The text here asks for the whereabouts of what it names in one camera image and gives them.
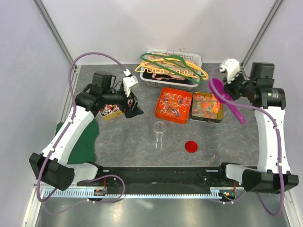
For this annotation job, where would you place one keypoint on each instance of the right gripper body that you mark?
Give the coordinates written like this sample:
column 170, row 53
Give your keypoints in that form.
column 239, row 87

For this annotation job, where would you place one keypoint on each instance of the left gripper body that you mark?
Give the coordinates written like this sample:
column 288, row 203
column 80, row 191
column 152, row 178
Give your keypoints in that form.
column 119, row 99

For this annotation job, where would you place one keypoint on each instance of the gold tin of candies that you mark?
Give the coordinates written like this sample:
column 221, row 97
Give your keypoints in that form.
column 109, row 112

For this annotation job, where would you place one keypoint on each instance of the purple plastic scoop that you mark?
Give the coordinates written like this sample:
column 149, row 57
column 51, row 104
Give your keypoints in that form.
column 218, row 84

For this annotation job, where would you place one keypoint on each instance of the gold tin of gummies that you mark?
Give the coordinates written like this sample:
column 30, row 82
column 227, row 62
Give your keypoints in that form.
column 205, row 107

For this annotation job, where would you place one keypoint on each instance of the orange tray of lollipops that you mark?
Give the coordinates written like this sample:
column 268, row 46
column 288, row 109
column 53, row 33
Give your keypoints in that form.
column 173, row 105

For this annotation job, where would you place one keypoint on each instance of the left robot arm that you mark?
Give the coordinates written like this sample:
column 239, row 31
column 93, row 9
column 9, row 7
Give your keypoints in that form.
column 51, row 165

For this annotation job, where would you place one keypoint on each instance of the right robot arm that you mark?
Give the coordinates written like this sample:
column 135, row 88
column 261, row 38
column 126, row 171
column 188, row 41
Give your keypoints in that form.
column 273, row 173

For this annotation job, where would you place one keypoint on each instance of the clear glass jar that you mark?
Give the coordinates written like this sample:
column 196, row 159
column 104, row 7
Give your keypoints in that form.
column 159, row 130

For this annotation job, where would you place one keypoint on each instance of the yellow clothes hanger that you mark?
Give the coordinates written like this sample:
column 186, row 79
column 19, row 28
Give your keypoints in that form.
column 182, row 67

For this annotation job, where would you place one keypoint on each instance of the black garment in basket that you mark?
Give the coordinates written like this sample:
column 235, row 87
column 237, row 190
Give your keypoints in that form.
column 166, row 78

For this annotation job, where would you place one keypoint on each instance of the floral pink cloth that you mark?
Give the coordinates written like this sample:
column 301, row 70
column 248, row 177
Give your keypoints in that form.
column 165, row 68

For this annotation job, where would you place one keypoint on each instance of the white plastic basket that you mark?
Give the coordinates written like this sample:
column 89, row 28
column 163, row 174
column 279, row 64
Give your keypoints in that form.
column 179, row 57

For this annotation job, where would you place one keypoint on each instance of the orange clothes hanger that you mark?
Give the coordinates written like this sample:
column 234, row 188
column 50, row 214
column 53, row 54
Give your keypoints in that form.
column 169, row 68

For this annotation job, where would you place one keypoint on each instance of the green clothes hanger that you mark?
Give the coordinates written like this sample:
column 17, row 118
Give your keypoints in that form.
column 175, row 67

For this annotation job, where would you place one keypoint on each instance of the green cloth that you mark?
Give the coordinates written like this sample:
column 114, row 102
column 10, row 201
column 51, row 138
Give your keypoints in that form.
column 84, row 149

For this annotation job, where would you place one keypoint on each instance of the red jar lid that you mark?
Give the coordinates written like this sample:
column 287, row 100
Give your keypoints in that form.
column 191, row 146

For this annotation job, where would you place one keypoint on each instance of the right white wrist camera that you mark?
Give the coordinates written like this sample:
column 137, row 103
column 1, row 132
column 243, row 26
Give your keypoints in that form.
column 231, row 67

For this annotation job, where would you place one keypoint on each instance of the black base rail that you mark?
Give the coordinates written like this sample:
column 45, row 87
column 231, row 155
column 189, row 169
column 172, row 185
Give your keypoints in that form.
column 135, row 177

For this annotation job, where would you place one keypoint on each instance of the grey cable duct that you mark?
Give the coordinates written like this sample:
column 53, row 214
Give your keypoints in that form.
column 90, row 192

